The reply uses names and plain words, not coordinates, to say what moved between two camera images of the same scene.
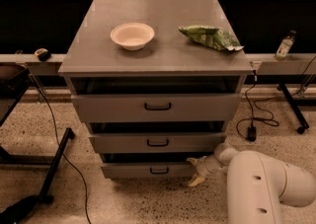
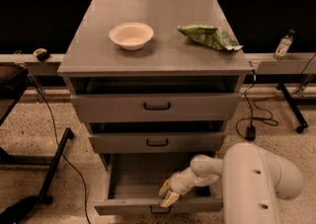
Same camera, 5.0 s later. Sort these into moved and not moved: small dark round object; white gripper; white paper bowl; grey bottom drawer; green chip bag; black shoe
Moved: white gripper; grey bottom drawer
Not moved: small dark round object; black shoe; green chip bag; white paper bowl
